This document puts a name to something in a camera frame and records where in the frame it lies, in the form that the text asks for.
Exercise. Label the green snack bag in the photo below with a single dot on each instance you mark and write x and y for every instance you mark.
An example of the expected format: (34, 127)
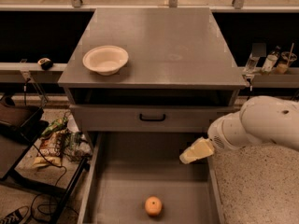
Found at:
(55, 126)

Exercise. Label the black white sneaker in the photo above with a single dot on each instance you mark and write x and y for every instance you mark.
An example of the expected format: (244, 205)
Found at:
(17, 216)

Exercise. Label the closed grey drawer black handle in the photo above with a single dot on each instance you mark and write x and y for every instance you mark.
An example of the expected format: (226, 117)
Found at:
(146, 118)

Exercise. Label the clear bottle with label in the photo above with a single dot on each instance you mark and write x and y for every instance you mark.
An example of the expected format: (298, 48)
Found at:
(270, 60)

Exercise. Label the grey drawer cabinet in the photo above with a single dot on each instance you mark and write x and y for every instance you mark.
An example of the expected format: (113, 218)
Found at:
(177, 56)

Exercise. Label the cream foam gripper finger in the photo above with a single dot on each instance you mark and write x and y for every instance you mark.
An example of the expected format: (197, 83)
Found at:
(201, 148)

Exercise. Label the clear plastic water bottle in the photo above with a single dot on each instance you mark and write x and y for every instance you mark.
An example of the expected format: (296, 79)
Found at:
(251, 64)

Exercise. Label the black rolling cart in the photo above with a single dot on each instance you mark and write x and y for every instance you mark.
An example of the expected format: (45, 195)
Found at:
(20, 128)

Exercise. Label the brown snack bag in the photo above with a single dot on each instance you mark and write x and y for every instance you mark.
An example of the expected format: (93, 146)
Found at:
(50, 151)

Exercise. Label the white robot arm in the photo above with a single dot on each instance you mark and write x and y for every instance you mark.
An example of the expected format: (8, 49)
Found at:
(260, 120)

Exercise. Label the open grey bottom drawer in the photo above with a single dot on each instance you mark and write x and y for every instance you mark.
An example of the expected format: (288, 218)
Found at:
(129, 167)

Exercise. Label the orange fruit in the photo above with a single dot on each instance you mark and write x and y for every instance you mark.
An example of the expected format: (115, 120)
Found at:
(153, 206)

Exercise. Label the black yellow tape measure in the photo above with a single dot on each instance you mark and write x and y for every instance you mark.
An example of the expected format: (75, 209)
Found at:
(45, 63)

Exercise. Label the white paper bowl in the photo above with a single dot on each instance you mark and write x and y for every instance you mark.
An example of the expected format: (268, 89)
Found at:
(105, 60)

